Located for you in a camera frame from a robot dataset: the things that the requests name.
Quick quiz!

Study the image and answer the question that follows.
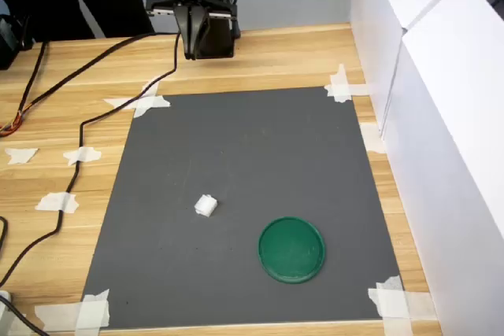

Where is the small white plastic terminal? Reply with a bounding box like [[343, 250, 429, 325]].
[[193, 193, 219, 219]]

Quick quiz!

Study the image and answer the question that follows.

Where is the round green lid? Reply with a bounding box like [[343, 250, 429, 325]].
[[258, 216, 327, 285]]

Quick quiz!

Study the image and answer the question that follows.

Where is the white masking tape piece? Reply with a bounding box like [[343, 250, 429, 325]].
[[34, 191, 80, 214], [360, 123, 389, 155], [3, 146, 39, 166], [102, 79, 172, 119], [34, 288, 111, 332], [62, 146, 102, 167], [323, 63, 371, 103], [368, 275, 440, 336]]

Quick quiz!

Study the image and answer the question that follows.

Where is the dark grey mat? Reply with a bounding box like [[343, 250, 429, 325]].
[[80, 86, 403, 331]]

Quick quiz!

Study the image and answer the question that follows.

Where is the white partition board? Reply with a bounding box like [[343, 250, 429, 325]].
[[349, 0, 504, 140], [380, 0, 504, 336]]

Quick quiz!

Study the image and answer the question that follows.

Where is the black cable with orange wires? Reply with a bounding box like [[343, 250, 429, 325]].
[[0, 32, 176, 138]]

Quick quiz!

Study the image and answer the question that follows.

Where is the thin dark cable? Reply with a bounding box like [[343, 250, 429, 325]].
[[15, 39, 50, 116]]

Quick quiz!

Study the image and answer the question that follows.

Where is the black camera cable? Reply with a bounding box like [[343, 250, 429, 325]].
[[0, 31, 183, 288]]

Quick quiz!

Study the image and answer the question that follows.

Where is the black adapter cable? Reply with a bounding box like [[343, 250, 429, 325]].
[[0, 296, 50, 336]]

